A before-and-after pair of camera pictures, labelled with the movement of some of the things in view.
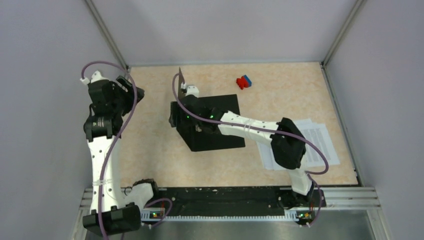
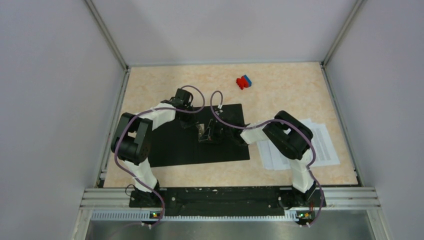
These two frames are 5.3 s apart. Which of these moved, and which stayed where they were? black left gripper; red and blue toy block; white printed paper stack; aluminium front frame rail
Moved: black left gripper
Stayed: red and blue toy block; white printed paper stack; aluminium front frame rail
